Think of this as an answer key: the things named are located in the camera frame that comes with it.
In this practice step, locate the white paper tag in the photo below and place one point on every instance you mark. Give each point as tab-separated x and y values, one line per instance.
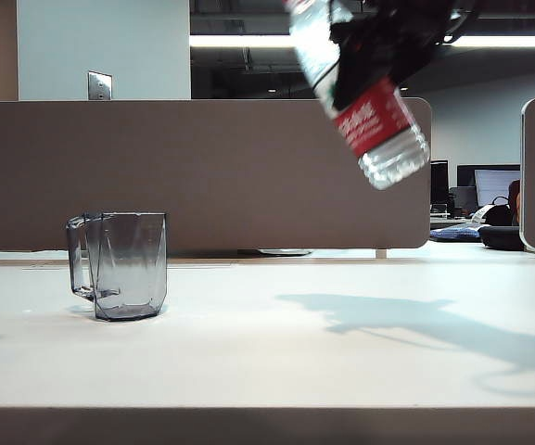
480	214

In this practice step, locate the long white ceiling light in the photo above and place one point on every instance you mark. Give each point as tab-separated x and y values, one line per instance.
239	41

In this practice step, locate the clear red-label mineral water bottle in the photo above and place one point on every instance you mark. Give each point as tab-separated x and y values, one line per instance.
378	125

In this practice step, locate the wide black computer monitor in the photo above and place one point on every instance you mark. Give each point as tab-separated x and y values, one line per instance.
492	185

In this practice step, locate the black backpack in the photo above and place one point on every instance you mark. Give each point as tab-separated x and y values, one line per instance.
499	217

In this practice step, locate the grey transparent faceted mug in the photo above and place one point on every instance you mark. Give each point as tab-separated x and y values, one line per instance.
128	269

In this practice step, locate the black oval pouch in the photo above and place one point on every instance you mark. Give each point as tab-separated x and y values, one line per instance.
499	237

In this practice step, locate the person in orange shirt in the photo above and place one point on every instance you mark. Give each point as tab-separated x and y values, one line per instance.
516	199

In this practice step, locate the narrow black computer monitor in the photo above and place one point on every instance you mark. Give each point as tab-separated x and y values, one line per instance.
438	185

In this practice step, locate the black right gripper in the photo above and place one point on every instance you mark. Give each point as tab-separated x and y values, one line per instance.
411	37

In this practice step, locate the blue cloth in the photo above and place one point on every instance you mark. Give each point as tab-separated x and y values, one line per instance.
454	234

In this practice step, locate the metal wall switch plate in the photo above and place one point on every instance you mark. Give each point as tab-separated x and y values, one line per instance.
100	86

